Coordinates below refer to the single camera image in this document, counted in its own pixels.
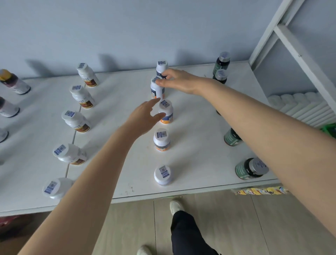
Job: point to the person's left hand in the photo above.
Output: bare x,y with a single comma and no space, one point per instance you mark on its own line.
141,120

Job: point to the person's right hand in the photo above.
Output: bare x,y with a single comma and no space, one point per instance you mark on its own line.
186,81

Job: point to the white bottle blue label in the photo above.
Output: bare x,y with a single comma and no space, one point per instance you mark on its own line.
168,109
157,90
160,65
162,139

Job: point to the white orange bottle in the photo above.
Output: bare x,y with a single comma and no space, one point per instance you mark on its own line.
163,174

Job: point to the white metal shelf rack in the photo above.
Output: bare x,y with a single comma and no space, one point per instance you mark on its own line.
197,157

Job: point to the person's right forearm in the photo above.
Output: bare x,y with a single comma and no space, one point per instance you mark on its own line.
275,142

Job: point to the person's left forearm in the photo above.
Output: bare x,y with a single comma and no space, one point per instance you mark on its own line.
78,199

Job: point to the person's right white shoe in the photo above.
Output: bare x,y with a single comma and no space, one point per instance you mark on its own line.
176,206

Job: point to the person's black trousers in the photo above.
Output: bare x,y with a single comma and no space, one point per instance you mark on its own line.
186,233

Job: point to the white radiator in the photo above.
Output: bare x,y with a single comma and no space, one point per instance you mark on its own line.
302,107

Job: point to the yellow cartoon snack strip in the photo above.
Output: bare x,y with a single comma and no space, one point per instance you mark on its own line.
262,190

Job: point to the green plastic basket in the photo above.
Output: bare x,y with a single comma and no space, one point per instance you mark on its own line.
329,130

